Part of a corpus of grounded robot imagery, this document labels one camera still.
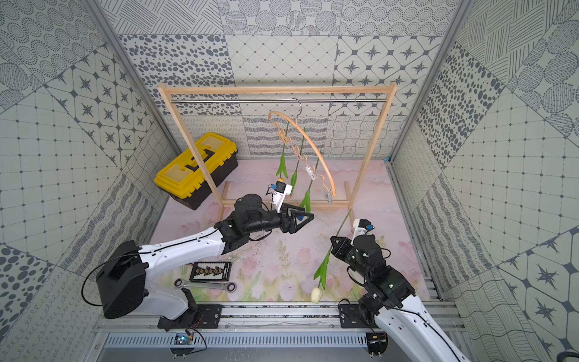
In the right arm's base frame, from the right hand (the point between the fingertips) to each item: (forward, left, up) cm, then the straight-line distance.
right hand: (331, 241), depth 76 cm
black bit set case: (-6, +45, -14) cm, 47 cm away
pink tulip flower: (+23, +13, +7) cm, 27 cm away
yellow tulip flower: (+29, +18, +6) cm, 35 cm away
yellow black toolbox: (+24, +59, +4) cm, 64 cm away
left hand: (+4, +7, +14) cm, 16 cm away
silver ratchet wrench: (-11, +36, -14) cm, 41 cm away
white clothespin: (+15, +7, +18) cm, 25 cm away
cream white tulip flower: (-16, +5, -2) cm, 17 cm away
